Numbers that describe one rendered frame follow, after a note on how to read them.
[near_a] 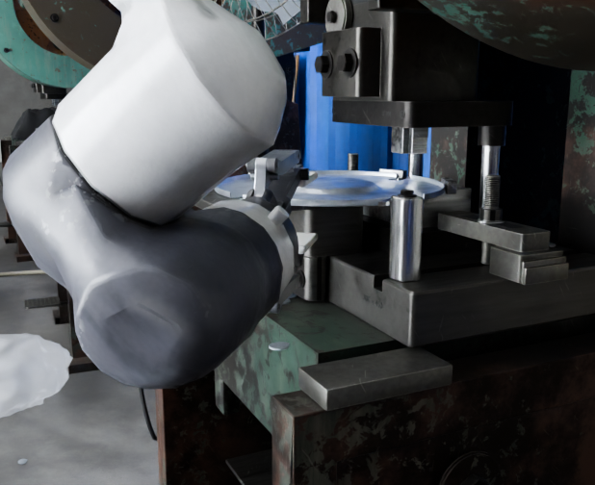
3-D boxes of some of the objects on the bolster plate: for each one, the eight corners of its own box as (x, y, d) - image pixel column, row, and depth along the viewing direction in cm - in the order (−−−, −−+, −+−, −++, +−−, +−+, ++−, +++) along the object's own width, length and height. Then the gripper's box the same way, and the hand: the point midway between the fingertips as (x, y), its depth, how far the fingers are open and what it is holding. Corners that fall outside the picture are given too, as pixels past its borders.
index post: (400, 283, 73) (403, 191, 71) (385, 276, 76) (388, 189, 74) (423, 280, 74) (426, 191, 72) (407, 273, 77) (410, 187, 75)
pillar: (412, 206, 104) (415, 110, 101) (403, 204, 106) (406, 110, 103) (424, 205, 105) (427, 110, 102) (416, 203, 107) (419, 110, 104)
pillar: (485, 224, 89) (492, 113, 86) (474, 221, 91) (479, 113, 88) (499, 223, 90) (505, 113, 87) (487, 220, 92) (494, 113, 89)
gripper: (290, 375, 54) (338, 292, 76) (288, 128, 50) (339, 115, 72) (198, 368, 56) (271, 288, 78) (189, 128, 52) (269, 115, 74)
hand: (297, 210), depth 72 cm, fingers open, 6 cm apart
